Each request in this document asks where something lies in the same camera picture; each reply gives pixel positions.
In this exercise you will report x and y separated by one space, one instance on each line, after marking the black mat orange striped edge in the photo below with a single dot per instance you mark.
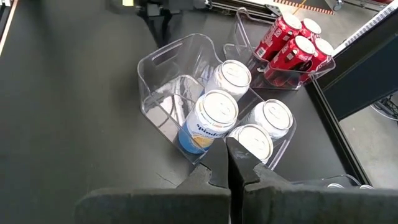
311 4

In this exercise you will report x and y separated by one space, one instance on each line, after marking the blue silver Red Bull can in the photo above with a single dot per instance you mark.
367 187
335 186

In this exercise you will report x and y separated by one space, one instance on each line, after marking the black divider panel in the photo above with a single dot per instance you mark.
367 77

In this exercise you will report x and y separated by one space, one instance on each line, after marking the white blue Spindrift can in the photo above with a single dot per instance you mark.
214 118
231 77
253 141
270 118

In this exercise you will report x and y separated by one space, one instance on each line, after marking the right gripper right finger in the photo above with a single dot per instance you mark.
311 205

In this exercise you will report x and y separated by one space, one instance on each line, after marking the clear plastic storage bin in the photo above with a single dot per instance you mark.
161 62
314 180
239 34

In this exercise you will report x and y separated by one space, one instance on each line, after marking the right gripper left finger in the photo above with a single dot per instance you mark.
155 205

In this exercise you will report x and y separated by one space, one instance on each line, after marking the red Coca-Cola can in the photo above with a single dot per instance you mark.
293 53
281 32
311 26
323 51

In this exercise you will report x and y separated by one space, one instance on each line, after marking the yellow tag label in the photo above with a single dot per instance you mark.
128 2

